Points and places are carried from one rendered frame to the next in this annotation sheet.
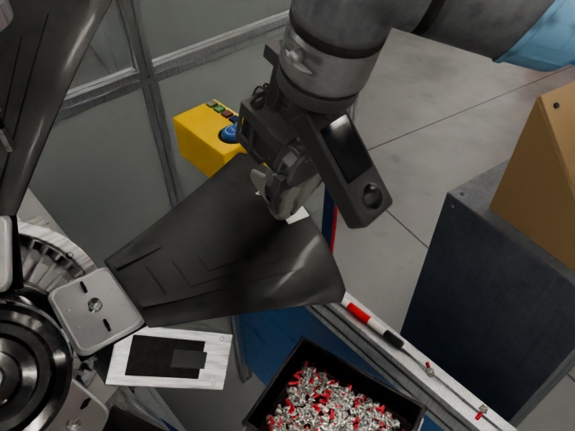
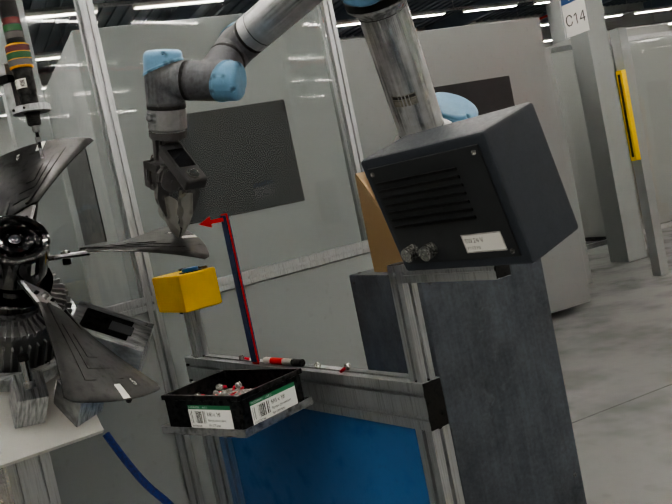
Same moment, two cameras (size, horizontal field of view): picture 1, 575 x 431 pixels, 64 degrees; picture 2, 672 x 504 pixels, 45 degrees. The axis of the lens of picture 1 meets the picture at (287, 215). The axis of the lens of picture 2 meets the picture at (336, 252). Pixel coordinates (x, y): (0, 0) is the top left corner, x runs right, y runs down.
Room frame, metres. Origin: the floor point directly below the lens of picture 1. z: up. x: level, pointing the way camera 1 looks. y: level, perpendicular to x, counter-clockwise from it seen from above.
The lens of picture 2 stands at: (-1.20, -0.51, 1.19)
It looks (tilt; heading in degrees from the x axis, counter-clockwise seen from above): 4 degrees down; 8
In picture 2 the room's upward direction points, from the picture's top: 12 degrees counter-clockwise
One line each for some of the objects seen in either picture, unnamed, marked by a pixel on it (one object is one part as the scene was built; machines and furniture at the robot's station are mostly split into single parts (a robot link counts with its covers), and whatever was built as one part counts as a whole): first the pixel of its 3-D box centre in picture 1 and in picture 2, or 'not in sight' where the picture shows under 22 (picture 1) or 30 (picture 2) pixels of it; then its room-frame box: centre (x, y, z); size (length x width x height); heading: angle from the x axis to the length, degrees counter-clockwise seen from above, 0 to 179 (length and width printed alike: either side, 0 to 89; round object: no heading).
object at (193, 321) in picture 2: not in sight; (195, 332); (0.72, 0.13, 0.92); 0.03 x 0.03 x 0.12; 43
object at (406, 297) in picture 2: not in sight; (411, 321); (0.11, -0.43, 0.96); 0.03 x 0.03 x 0.20; 43
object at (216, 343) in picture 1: (159, 348); (107, 345); (0.31, 0.17, 0.98); 0.20 x 0.16 x 0.20; 43
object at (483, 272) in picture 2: not in sight; (444, 270); (0.04, -0.50, 1.04); 0.24 x 0.03 x 0.03; 43
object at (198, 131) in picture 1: (221, 146); (187, 292); (0.72, 0.13, 1.02); 0.16 x 0.10 x 0.11; 43
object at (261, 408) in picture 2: (334, 423); (234, 399); (0.26, -0.07, 0.84); 0.22 x 0.17 x 0.07; 57
